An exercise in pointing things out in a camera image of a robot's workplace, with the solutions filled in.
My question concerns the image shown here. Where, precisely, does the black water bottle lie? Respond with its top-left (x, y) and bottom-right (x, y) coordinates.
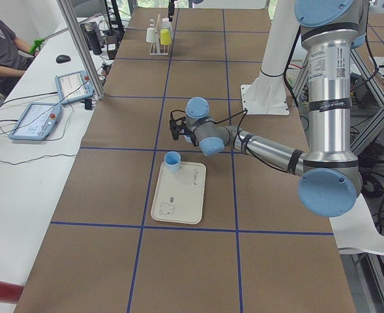
top-left (84, 23), bottom-right (102, 55)

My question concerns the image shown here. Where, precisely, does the aluminium frame post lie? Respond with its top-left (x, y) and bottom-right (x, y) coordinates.
top-left (57, 0), bottom-right (105, 100)

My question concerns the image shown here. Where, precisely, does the yellow plastic cup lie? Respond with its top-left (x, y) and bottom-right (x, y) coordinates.
top-left (160, 29), bottom-right (172, 46)

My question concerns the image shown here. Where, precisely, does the teach pendant tablet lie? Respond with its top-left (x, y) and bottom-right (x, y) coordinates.
top-left (55, 70), bottom-right (94, 105)
top-left (8, 102), bottom-right (62, 141)

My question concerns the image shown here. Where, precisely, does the near teach pendant tablet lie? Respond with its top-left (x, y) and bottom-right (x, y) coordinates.
top-left (8, 102), bottom-right (62, 141)

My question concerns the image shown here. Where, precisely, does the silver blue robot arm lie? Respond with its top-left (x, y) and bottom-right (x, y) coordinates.
top-left (170, 1), bottom-right (369, 217)

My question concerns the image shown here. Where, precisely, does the far teach pendant tablet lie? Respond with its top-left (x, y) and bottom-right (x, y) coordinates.
top-left (55, 70), bottom-right (94, 105)

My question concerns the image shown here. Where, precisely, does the white wire cup rack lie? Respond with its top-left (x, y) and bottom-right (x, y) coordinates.
top-left (148, 14), bottom-right (173, 55)

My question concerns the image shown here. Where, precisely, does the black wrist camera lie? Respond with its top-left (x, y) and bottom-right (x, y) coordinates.
top-left (169, 118), bottom-right (183, 141)

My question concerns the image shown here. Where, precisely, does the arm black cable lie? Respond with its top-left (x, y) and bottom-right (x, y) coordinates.
top-left (169, 108), bottom-right (248, 144)

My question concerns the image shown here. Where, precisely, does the white translucent plastic cup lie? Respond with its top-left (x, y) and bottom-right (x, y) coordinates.
top-left (162, 18), bottom-right (171, 29)

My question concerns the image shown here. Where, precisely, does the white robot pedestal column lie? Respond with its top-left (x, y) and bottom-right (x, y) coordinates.
top-left (241, 0), bottom-right (299, 115)

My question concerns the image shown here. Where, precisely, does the black computer mouse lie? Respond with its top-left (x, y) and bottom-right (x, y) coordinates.
top-left (55, 54), bottom-right (71, 64)

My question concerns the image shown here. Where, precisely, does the blue plastic cup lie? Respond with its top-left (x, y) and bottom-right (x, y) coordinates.
top-left (164, 151), bottom-right (181, 173)
top-left (184, 135), bottom-right (192, 143)

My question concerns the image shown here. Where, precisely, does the cream plastic tray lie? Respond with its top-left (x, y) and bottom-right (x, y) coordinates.
top-left (151, 162), bottom-right (206, 224)

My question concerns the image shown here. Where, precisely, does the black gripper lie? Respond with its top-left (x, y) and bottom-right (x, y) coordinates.
top-left (183, 127), bottom-right (199, 147)

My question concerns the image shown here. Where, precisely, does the white chair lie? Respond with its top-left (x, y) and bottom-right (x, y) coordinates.
top-left (329, 194), bottom-right (384, 256)

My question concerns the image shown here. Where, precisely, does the cream plastic cup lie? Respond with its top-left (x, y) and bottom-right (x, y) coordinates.
top-left (145, 27), bottom-right (158, 44)

